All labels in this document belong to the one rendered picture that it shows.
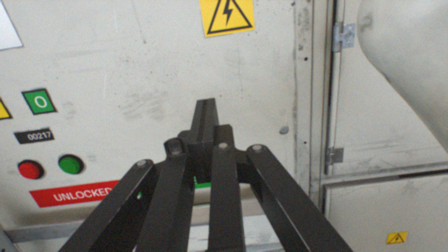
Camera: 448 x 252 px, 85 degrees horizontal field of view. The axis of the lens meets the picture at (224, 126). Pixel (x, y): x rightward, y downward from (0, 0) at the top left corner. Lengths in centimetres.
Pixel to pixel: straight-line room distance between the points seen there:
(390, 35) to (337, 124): 44
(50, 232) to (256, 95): 35
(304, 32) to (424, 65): 36
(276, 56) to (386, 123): 47
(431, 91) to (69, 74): 36
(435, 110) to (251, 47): 18
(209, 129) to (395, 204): 81
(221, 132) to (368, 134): 59
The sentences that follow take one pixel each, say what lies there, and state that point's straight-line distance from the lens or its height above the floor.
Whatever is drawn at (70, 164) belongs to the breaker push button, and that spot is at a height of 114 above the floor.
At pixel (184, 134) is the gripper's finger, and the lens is 17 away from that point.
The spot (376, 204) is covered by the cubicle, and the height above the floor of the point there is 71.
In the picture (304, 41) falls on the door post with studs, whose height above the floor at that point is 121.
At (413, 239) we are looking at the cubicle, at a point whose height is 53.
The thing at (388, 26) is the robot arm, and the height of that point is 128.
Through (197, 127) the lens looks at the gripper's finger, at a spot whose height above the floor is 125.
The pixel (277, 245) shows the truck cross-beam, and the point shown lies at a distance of 48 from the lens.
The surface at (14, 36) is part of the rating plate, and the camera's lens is 37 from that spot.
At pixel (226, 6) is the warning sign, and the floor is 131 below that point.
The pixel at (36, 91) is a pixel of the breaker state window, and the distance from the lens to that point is 38.
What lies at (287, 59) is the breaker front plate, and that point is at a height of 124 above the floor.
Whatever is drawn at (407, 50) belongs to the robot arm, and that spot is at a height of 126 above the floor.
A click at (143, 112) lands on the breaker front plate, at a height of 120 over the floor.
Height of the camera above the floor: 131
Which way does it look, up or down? 27 degrees down
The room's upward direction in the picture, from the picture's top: 9 degrees counter-clockwise
